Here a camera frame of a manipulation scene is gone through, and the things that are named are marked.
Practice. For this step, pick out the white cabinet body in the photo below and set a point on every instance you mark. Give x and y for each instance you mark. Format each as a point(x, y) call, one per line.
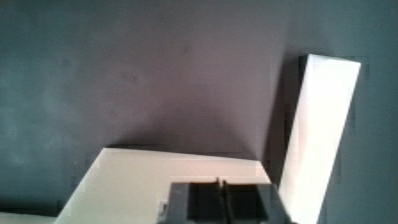
point(124, 189)

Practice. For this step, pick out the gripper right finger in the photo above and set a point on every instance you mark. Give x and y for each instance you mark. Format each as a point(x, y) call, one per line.
point(277, 214)

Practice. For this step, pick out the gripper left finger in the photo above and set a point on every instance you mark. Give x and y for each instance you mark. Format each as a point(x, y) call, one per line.
point(179, 204)

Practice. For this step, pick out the white L-shaped obstacle frame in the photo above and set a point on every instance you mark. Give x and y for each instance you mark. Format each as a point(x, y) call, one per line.
point(325, 102)

